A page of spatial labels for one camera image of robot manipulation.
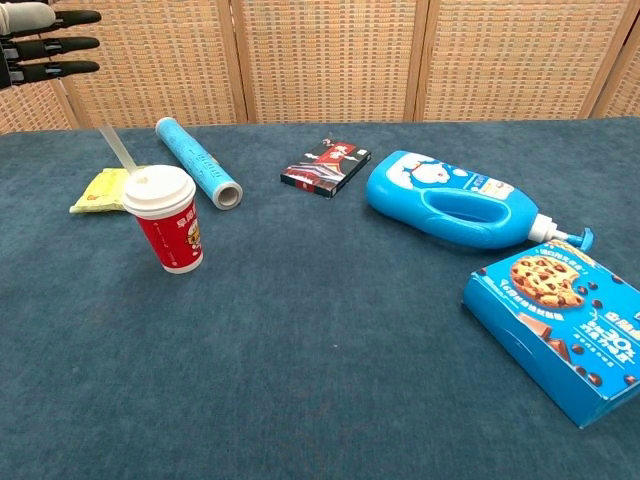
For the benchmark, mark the blue table cloth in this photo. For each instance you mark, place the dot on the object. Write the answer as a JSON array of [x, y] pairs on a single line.
[[320, 375]]

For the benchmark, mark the wicker folding screen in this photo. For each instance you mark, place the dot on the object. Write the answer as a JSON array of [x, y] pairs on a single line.
[[325, 60]]

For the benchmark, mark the blue pump detergent bottle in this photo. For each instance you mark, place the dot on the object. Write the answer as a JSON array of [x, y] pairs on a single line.
[[400, 195]]

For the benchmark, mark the red paper cup white lid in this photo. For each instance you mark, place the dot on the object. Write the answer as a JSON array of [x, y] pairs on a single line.
[[170, 235]]

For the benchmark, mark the blue cling film roll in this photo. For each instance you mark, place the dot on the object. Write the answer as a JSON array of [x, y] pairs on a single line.
[[200, 162]]

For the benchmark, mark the clear plastic straw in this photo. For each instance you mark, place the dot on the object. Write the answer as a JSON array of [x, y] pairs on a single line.
[[120, 150]]

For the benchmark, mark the black red card box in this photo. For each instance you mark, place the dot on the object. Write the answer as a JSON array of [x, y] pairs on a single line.
[[325, 167]]

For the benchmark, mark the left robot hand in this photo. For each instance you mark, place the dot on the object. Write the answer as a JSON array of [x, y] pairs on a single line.
[[30, 47]]

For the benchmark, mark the blue chocolate cookie box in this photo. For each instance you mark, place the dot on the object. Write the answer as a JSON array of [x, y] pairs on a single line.
[[550, 325]]

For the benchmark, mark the yellow snack packet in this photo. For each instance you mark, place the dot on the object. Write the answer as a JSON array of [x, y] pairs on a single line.
[[100, 192]]

